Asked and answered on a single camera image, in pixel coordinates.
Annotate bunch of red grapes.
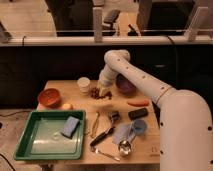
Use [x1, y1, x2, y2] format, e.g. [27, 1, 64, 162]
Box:
[90, 87, 112, 100]

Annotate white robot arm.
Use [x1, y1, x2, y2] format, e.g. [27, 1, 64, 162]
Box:
[99, 50, 213, 171]

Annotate purple bowl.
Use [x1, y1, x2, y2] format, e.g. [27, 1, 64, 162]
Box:
[116, 74, 136, 94]

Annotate red bowl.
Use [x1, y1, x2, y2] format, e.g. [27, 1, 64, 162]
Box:
[37, 88, 61, 108]

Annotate white paper cup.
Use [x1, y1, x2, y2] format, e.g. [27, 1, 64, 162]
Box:
[77, 77, 90, 93]

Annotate yellow-green tongs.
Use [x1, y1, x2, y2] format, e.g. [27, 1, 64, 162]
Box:
[90, 111, 100, 138]

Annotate orange carrot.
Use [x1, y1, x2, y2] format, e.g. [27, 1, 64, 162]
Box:
[127, 100, 149, 107]

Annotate small yellow apple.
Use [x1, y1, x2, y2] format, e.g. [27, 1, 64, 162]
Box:
[61, 103, 73, 110]

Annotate blue sponge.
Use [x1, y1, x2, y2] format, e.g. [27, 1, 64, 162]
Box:
[61, 116, 79, 137]

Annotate black rectangular block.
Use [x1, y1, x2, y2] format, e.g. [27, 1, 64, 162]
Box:
[128, 108, 148, 120]

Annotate grey blue cloth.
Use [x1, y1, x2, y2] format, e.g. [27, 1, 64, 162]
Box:
[113, 124, 135, 145]

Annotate blue measuring cup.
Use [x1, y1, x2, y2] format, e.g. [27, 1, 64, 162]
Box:
[132, 119, 147, 135]

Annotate metal measuring spoon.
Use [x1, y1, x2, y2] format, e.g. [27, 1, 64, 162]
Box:
[117, 123, 134, 156]

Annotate silver fork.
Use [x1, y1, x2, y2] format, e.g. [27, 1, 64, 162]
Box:
[90, 146, 120, 162]

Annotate black office chair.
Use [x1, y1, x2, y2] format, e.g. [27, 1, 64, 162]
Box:
[103, 9, 120, 30]

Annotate green plastic tray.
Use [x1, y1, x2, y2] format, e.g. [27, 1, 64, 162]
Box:
[14, 110, 86, 161]

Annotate black handled peeler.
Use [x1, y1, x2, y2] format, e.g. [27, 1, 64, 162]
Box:
[90, 111, 120, 146]

